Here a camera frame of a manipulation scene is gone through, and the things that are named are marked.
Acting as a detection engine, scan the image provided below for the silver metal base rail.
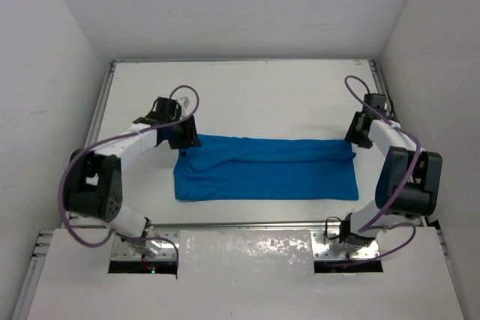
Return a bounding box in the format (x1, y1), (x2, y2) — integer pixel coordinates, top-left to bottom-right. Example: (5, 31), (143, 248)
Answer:
(110, 221), (382, 261)

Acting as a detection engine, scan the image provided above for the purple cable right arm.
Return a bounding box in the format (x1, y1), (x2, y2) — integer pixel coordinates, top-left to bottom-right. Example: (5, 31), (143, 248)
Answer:
(343, 75), (423, 267)

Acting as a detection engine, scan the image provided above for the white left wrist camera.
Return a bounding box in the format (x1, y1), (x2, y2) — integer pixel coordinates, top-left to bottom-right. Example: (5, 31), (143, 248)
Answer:
(176, 97), (191, 111)

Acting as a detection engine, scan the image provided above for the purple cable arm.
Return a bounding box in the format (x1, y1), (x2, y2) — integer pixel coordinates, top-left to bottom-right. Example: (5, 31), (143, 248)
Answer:
(59, 85), (200, 271)
(343, 75), (423, 267)

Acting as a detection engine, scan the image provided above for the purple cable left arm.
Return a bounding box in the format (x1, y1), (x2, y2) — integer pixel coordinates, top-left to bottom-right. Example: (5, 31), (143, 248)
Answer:
(59, 85), (200, 271)

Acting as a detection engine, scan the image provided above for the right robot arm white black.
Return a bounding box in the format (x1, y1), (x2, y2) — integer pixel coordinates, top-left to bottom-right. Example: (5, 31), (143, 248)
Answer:
(338, 93), (443, 249)

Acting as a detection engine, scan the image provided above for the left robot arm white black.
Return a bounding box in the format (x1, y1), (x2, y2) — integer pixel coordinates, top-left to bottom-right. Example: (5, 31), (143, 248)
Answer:
(59, 97), (200, 240)

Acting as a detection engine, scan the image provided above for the white front cover panel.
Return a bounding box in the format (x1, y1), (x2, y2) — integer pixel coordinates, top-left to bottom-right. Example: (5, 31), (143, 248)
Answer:
(28, 228), (463, 319)

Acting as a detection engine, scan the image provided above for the blue t shirt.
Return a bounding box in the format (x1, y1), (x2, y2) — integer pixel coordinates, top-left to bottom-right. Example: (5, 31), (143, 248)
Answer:
(173, 135), (359, 202)

